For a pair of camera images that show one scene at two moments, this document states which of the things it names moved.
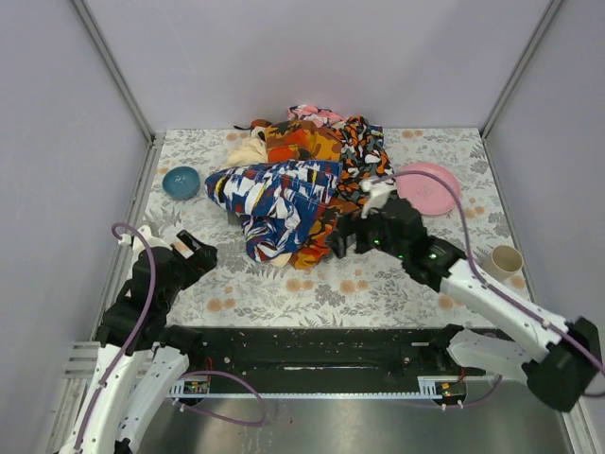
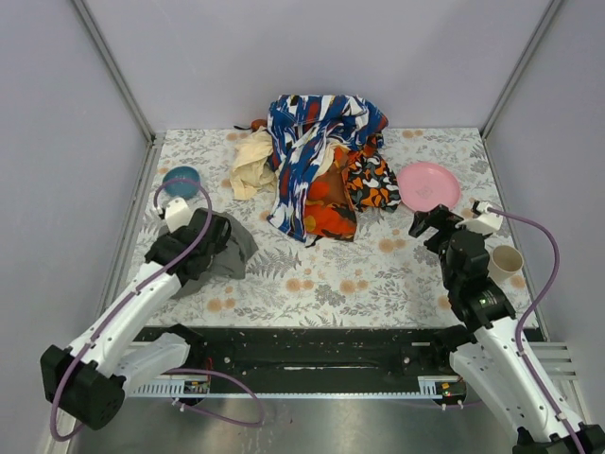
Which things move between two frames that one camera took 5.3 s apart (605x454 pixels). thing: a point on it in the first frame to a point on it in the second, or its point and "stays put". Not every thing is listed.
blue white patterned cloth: (277, 201) to (302, 130)
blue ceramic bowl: (181, 182) stays put
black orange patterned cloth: (364, 157) stays put
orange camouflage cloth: (299, 140) to (330, 212)
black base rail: (304, 361) stays put
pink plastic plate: (429, 194) stays put
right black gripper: (353, 234) to (440, 225)
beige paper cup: (504, 263) stays put
